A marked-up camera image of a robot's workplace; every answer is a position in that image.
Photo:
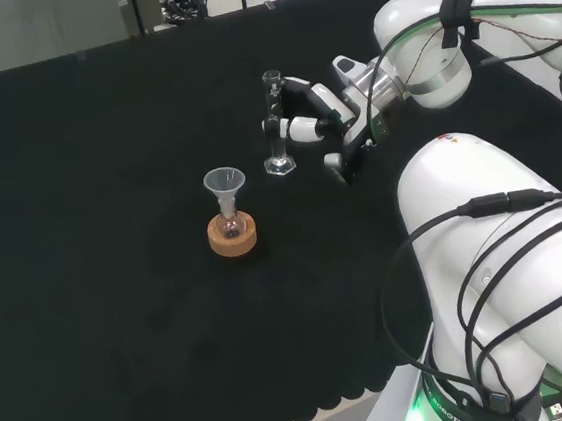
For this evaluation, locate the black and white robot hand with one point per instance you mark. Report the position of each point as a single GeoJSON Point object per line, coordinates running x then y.
{"type": "Point", "coordinates": [332, 97]}

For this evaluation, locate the clear tape piece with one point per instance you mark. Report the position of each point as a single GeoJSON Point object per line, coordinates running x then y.
{"type": "Point", "coordinates": [269, 5]}
{"type": "Point", "coordinates": [81, 56]}

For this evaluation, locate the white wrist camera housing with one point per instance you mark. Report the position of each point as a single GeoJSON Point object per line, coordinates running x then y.
{"type": "Point", "coordinates": [348, 67]}

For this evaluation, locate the small round-bottom glass flask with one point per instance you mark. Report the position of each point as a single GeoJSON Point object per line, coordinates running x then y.
{"type": "Point", "coordinates": [231, 229]}

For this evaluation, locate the clear glass graduated cylinder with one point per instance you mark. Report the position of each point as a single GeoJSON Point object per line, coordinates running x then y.
{"type": "Point", "coordinates": [280, 163]}

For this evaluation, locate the dark metal post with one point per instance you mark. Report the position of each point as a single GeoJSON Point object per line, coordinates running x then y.
{"type": "Point", "coordinates": [137, 9]}

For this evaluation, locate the grey metal box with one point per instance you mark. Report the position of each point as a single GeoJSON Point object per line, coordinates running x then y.
{"type": "Point", "coordinates": [153, 5]}

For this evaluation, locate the silver USB plug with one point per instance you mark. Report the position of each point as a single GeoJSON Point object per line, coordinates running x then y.
{"type": "Point", "coordinates": [557, 410]}

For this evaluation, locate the clear plastic funnel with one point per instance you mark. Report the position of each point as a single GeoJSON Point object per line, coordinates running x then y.
{"type": "Point", "coordinates": [224, 180]}

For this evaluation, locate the black bench cloth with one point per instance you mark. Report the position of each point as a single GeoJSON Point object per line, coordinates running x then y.
{"type": "Point", "coordinates": [113, 238]}

